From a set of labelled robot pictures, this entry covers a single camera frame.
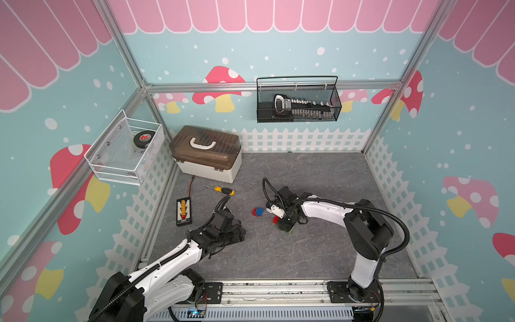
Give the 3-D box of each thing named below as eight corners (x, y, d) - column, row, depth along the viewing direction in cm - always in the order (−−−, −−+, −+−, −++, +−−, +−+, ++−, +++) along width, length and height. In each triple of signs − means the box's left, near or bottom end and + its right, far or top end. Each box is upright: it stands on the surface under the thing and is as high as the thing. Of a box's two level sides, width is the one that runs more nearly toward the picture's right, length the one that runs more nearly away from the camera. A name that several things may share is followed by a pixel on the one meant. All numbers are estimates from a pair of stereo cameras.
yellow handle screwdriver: (204, 187, 106) (203, 185, 104) (206, 183, 108) (205, 181, 106) (233, 196, 103) (233, 194, 101) (235, 192, 104) (235, 190, 103)
